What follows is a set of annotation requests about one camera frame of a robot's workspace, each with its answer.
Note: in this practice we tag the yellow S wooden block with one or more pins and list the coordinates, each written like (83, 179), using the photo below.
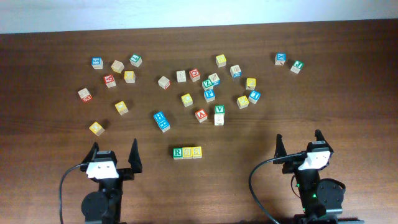
(187, 152)

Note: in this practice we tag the green Z wooden block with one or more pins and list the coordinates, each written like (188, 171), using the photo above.
(207, 84)

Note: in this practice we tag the red O wooden block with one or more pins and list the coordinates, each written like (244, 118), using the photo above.
(194, 75)

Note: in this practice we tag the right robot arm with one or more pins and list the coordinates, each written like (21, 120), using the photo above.
(321, 199)

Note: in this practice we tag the blue P wooden block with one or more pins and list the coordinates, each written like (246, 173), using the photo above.
(209, 95)

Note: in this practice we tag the red A wooden block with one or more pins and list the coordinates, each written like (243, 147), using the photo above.
(201, 115)

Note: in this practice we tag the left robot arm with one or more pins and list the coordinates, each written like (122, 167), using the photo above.
(104, 205)

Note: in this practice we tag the yellow top wooden block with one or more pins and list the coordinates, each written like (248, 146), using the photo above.
(250, 84)

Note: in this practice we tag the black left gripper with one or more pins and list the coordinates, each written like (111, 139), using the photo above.
(127, 175)

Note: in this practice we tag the blue S wooden block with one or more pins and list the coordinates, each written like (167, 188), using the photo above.
(97, 63)

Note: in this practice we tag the red K wooden block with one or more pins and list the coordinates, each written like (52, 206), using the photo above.
(109, 81)

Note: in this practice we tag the plain tan wooden block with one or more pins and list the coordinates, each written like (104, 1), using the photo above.
(117, 66)

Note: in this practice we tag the yellow E wooden block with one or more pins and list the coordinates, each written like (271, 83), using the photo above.
(242, 102)

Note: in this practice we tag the plain drawing wooden block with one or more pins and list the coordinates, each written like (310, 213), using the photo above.
(219, 119)

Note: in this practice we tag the blue X wooden block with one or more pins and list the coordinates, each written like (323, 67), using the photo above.
(280, 58)

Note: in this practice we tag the blue L feather wooden block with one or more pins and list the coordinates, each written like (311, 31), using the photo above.
(214, 78)

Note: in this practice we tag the red side wooden block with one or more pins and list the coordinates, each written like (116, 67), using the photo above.
(85, 95)

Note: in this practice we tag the snail drawing wooden block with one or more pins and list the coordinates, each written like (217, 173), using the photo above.
(159, 117)

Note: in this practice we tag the blue I leaf wooden block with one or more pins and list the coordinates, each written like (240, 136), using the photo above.
(254, 96)

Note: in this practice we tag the yellow C wooden block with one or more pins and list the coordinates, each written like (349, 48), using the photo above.
(187, 100)

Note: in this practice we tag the blue D wooden block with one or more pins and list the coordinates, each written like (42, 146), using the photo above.
(235, 71)

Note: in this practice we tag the yellow tilted wooden block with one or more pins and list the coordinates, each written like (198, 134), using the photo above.
(121, 107)

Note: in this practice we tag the yellow lower left wooden block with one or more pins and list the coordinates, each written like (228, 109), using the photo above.
(96, 128)

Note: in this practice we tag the green L far wooden block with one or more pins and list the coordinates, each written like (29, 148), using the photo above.
(136, 60)

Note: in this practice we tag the yellow plain wooden block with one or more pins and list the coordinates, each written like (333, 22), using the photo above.
(197, 152)

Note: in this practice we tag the blue T wooden block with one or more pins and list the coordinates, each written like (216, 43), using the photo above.
(164, 125)

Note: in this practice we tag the red I wooden block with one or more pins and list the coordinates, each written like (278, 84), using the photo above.
(164, 82)

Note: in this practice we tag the green R wooden block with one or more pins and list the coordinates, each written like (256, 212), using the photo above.
(177, 153)

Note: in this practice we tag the green J wooden block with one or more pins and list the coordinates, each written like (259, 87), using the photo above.
(297, 66)

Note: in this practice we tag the green V wooden block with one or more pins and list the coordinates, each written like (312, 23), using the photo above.
(219, 109)

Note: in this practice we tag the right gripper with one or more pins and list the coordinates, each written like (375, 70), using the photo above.
(290, 166)

